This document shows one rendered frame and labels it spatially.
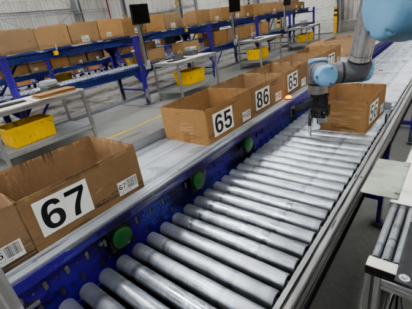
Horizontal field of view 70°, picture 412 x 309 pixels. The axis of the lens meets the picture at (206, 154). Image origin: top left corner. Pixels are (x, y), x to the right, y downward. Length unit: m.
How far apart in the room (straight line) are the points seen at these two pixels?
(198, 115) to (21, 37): 4.65
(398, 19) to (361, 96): 1.52
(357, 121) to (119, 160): 1.23
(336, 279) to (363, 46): 1.23
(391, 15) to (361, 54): 0.78
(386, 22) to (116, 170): 0.81
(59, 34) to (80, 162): 4.81
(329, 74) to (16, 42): 4.99
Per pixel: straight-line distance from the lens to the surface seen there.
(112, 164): 1.00
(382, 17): 0.64
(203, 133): 1.34
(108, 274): 1.00
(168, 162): 1.26
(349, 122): 1.75
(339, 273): 1.95
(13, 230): 0.92
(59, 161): 1.24
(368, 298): 1.04
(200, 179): 1.20
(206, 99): 1.75
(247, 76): 2.06
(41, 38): 5.84
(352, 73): 1.42
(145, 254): 1.02
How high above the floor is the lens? 1.39
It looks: 24 degrees down
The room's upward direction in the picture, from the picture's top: 9 degrees counter-clockwise
